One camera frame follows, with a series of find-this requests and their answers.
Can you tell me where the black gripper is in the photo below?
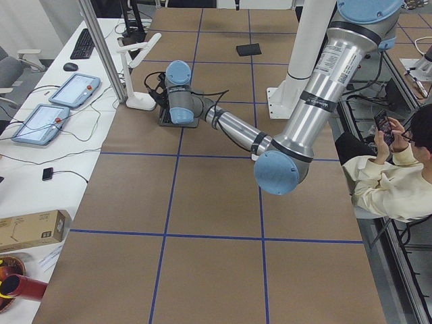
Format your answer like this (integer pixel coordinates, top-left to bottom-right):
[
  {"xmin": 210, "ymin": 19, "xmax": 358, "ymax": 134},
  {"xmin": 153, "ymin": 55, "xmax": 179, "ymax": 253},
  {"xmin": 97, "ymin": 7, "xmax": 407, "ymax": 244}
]
[{"xmin": 148, "ymin": 72, "xmax": 169, "ymax": 108}]

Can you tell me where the black mouse pad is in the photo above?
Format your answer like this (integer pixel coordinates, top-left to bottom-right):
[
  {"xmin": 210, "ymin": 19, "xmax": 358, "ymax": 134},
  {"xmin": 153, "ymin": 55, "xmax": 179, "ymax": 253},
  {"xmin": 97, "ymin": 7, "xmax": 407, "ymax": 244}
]
[{"xmin": 236, "ymin": 43, "xmax": 262, "ymax": 57}]

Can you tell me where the white desk lamp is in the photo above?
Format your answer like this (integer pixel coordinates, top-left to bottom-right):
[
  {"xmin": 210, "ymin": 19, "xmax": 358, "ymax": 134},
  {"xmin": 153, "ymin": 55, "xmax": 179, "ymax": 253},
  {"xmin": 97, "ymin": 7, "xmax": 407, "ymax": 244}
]
[{"xmin": 117, "ymin": 32, "xmax": 161, "ymax": 111}]

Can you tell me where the black desk mouse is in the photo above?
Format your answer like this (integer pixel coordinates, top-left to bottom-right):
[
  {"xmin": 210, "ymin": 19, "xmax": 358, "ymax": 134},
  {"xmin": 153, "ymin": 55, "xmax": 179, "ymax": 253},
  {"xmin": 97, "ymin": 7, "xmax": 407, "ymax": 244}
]
[{"xmin": 63, "ymin": 62, "xmax": 78, "ymax": 72}]

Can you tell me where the upper teach pendant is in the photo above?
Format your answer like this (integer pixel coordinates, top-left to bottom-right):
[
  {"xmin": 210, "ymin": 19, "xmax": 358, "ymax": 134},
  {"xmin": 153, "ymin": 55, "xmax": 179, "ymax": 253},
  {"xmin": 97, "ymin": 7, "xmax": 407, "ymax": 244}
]
[{"xmin": 49, "ymin": 73, "xmax": 101, "ymax": 109}]

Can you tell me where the teach pendant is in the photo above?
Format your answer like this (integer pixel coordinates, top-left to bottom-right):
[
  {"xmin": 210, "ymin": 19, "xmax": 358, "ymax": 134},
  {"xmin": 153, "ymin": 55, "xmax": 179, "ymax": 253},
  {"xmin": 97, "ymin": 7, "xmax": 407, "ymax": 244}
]
[
  {"xmin": 11, "ymin": 104, "xmax": 70, "ymax": 146},
  {"xmin": 49, "ymin": 73, "xmax": 101, "ymax": 109}
]

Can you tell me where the black keyboard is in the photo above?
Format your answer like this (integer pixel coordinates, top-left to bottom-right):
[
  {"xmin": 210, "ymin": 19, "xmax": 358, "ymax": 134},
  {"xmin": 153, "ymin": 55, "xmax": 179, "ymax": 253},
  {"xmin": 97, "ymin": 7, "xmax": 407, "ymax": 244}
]
[{"xmin": 70, "ymin": 28, "xmax": 95, "ymax": 59}]

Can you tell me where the lower teach pendant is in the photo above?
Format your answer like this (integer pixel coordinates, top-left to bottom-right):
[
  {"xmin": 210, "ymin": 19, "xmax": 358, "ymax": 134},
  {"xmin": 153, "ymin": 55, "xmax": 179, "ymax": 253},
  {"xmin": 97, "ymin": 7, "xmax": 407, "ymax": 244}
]
[{"xmin": 11, "ymin": 104, "xmax": 70, "ymax": 146}]

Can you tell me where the cardboard box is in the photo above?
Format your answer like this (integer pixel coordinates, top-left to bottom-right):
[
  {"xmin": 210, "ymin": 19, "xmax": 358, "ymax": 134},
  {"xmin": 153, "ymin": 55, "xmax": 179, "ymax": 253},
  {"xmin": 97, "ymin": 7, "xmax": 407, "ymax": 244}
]
[{"xmin": 1, "ymin": 210, "xmax": 70, "ymax": 252}]

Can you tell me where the black smartphone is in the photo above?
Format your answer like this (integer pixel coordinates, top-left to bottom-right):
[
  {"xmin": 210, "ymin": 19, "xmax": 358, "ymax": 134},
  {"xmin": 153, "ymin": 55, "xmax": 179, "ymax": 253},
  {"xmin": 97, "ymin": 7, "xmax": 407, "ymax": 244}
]
[{"xmin": 374, "ymin": 109, "xmax": 394, "ymax": 146}]

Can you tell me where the red bottle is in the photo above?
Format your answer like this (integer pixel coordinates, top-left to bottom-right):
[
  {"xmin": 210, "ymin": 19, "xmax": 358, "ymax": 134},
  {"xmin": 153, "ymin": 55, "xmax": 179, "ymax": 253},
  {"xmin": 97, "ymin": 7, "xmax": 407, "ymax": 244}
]
[{"xmin": 1, "ymin": 274, "xmax": 48, "ymax": 301}]

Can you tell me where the person in cream sweater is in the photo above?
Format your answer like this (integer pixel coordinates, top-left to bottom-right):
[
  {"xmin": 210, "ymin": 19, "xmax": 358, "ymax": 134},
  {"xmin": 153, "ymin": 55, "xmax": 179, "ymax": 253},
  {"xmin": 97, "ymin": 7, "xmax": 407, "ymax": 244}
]
[{"xmin": 335, "ymin": 105, "xmax": 431, "ymax": 223}]

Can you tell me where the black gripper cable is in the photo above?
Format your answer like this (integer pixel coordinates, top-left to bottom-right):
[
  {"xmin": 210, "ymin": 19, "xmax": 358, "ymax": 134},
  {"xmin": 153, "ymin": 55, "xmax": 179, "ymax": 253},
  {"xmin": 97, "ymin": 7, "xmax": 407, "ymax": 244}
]
[{"xmin": 144, "ymin": 70, "xmax": 230, "ymax": 131}]

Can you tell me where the aluminium frame post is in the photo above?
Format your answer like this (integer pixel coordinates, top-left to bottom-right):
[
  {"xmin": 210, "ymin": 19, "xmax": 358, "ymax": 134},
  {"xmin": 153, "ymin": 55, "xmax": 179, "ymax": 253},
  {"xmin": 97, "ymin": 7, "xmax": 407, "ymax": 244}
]
[{"xmin": 78, "ymin": 0, "xmax": 127, "ymax": 103}]

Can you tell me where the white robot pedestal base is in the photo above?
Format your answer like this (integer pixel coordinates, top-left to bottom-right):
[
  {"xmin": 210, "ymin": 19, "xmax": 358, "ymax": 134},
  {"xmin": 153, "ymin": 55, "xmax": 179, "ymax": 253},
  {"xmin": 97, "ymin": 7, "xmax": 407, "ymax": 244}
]
[{"xmin": 267, "ymin": 0, "xmax": 336, "ymax": 119}]

